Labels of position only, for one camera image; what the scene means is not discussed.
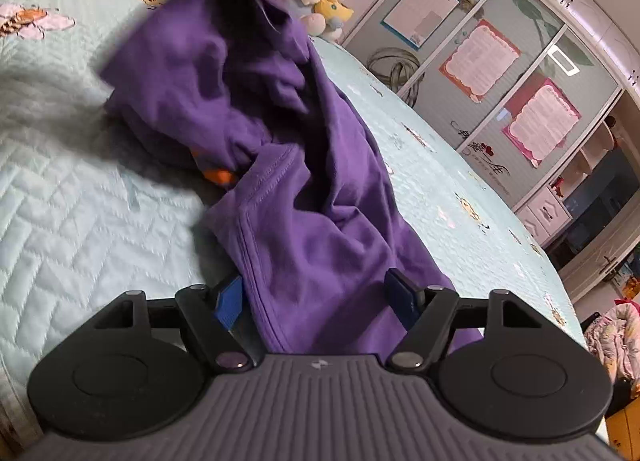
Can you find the white door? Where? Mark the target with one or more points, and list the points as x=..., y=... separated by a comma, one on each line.
x=590, y=266

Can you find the rolled floral quilt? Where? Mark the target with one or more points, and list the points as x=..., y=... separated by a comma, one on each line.
x=615, y=336

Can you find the white drawer cabinet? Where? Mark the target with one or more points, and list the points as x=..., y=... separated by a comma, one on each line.
x=542, y=213

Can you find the small yellow plush toy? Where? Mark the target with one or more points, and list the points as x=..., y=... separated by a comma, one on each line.
x=332, y=8

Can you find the blue-bordered wall poster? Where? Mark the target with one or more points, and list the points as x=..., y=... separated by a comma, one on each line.
x=420, y=11

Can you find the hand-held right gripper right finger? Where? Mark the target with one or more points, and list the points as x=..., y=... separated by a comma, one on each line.
x=400, y=296

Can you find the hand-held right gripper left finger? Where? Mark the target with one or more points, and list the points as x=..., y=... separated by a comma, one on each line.
x=229, y=303

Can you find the purple t-shirt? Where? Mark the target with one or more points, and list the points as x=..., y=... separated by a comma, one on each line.
x=310, y=221

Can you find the bee-print quilted bedspread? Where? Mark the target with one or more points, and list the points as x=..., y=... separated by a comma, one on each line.
x=75, y=221

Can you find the orange-bordered wall poster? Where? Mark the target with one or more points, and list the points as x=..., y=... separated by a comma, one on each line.
x=480, y=61

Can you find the pink-bordered wall poster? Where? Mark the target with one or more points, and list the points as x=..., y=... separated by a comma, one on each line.
x=542, y=123

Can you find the grey sliding-door wardrobe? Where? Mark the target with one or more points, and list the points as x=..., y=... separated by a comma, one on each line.
x=450, y=106

